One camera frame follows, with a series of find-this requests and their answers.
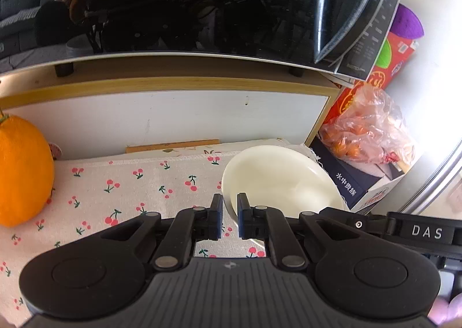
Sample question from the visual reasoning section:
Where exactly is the blue and white carton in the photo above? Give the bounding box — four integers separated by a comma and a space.
308, 133, 426, 215

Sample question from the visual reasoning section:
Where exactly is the white cabinet with wooden top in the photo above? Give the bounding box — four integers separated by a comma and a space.
0, 72, 342, 161

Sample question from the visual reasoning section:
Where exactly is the cherry print tablecloth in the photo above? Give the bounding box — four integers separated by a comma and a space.
0, 138, 325, 326

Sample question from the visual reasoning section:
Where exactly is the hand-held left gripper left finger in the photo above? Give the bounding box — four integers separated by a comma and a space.
103, 194, 223, 271

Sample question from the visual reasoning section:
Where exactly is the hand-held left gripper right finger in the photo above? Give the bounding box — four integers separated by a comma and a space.
237, 193, 360, 268

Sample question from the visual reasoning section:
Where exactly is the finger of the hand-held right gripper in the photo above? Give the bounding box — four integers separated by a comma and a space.
319, 207, 389, 236

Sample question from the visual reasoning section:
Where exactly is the person's right hand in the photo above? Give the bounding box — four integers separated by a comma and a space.
429, 293, 462, 328

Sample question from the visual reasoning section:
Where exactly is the grey refrigerator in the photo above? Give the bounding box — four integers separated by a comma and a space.
379, 0, 462, 222

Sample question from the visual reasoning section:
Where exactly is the cream white bowl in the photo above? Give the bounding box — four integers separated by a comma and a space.
221, 145, 345, 247

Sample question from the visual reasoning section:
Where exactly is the red cardboard box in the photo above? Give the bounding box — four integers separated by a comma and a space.
324, 30, 419, 134

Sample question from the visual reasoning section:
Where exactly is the large orange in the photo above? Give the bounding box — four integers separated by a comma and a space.
0, 114, 56, 228

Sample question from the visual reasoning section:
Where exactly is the black microwave oven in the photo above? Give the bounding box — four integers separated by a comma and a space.
0, 0, 412, 80

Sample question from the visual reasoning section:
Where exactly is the thin wooden board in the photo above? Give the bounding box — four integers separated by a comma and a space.
126, 139, 221, 155

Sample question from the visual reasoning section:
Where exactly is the plastic bag of small oranges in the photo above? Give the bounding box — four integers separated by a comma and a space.
319, 83, 416, 166

